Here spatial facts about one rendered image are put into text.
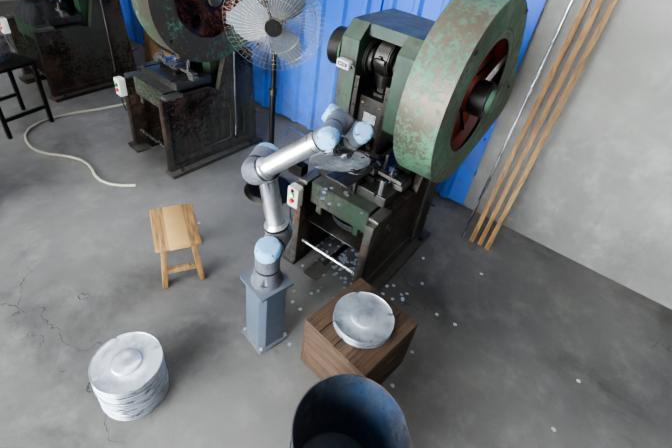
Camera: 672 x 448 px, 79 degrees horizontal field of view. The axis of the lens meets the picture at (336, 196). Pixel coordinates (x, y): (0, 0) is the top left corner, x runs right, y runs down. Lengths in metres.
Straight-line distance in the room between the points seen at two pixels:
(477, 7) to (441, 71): 0.27
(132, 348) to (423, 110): 1.61
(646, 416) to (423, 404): 1.20
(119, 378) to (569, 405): 2.19
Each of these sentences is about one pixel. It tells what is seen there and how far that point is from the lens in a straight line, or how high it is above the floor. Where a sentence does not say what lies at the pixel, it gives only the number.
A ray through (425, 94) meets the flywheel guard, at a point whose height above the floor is 1.42.
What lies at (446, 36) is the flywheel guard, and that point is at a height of 1.61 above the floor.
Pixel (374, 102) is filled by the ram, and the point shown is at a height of 1.16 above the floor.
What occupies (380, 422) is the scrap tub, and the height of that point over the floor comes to 0.28.
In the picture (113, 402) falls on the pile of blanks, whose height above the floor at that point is 0.17.
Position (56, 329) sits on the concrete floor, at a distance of 2.63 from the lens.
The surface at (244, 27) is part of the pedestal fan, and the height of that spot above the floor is 1.26.
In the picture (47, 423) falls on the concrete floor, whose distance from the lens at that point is 2.36.
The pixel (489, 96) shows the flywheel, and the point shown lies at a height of 1.36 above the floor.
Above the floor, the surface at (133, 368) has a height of 0.24.
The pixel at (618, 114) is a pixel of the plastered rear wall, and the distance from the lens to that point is 3.04.
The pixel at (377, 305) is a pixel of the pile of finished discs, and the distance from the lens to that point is 2.08.
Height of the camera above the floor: 1.99
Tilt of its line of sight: 37 degrees down
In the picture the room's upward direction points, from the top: 9 degrees clockwise
